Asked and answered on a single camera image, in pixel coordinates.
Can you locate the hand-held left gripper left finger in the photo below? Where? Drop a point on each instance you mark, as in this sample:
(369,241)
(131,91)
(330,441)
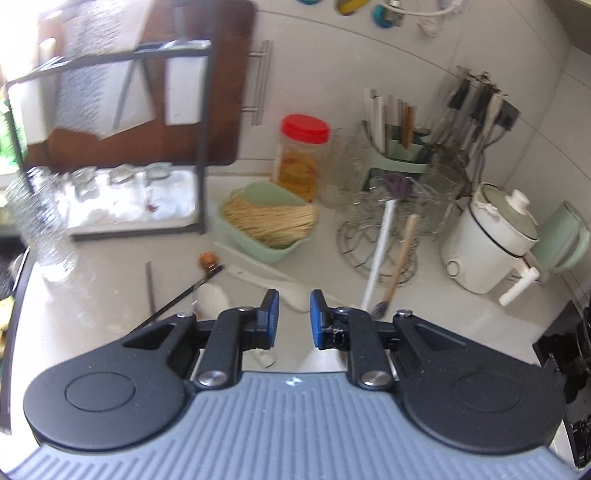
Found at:
(273,318)

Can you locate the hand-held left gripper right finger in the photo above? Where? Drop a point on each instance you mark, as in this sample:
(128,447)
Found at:
(316,318)

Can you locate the white ceramic mug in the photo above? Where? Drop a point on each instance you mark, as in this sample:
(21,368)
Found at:
(314,362)

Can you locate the large metal spoon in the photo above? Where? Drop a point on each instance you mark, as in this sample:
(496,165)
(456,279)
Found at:
(378,310)

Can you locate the white ceramic soup spoon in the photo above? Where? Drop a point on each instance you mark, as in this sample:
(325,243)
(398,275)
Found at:
(212,300)

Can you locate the brown wooden spoon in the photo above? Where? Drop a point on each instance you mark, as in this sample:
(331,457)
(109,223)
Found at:
(207,261)

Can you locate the thick white chopstick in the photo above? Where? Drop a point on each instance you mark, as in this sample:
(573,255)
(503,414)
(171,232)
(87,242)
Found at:
(381,249)

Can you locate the wooden chopstick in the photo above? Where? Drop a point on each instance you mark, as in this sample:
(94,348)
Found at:
(401,258)

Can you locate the black chopstick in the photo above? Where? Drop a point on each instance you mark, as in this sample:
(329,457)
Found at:
(150,290)
(175,300)

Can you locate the row of hanging utensils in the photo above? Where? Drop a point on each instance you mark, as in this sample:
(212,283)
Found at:
(461,101)

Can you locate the white rice paddle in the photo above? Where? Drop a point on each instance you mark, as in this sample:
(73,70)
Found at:
(295,300)

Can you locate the pale green plastic basket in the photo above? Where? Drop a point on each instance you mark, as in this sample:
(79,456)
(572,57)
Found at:
(277,256)

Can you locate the bundle of dry noodles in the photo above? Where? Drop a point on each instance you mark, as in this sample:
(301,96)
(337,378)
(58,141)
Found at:
(268,219)

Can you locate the clear glass jar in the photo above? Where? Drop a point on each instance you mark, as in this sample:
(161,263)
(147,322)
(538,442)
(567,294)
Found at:
(344,175)

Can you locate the white drip tray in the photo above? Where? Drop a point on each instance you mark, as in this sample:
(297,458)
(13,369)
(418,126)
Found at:
(175,207)

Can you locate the red lid plastic jar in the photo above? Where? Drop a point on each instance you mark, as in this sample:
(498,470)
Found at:
(300,170)

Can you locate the set of clear glass cups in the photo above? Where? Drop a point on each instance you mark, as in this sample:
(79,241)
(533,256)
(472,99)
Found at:
(429,207)

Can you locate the white electric cooker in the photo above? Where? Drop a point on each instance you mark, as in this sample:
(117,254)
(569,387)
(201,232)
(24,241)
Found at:
(480,244)

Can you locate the small upturned glass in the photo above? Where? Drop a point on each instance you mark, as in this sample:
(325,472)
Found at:
(158,177)
(123,181)
(84,184)

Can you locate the pale green chopstick holder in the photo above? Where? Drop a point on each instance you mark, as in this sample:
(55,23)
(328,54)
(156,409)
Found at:
(401,157)

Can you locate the black metal kitchen rack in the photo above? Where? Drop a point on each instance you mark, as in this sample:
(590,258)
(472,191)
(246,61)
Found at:
(206,138)

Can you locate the clear glass pitcher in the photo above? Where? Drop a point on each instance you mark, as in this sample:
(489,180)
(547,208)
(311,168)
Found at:
(452,175)

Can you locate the brown wooden cutting board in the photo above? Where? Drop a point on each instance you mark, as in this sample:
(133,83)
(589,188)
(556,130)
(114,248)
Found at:
(226,92)

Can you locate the white utensil holder box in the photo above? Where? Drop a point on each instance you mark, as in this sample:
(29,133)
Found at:
(184,92)
(32,110)

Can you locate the tall textured drinking glass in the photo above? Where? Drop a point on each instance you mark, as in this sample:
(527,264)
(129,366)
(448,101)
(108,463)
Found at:
(41,230)

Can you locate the pale green kettle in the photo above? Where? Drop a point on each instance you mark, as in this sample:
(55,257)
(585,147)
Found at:
(558,240)

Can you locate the black stove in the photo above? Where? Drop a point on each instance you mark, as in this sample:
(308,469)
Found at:
(568,360)

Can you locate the yellow dish cloth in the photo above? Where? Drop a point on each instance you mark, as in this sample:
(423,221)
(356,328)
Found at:
(4,314)

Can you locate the patterned steel cutting board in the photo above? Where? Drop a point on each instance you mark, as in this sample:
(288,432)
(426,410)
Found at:
(92,69)

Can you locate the dark wall outlet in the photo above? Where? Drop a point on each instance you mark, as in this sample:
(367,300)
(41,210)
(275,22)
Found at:
(509,117)

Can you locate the blue wall valve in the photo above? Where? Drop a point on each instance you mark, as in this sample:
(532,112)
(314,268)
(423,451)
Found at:
(308,1)
(383,14)

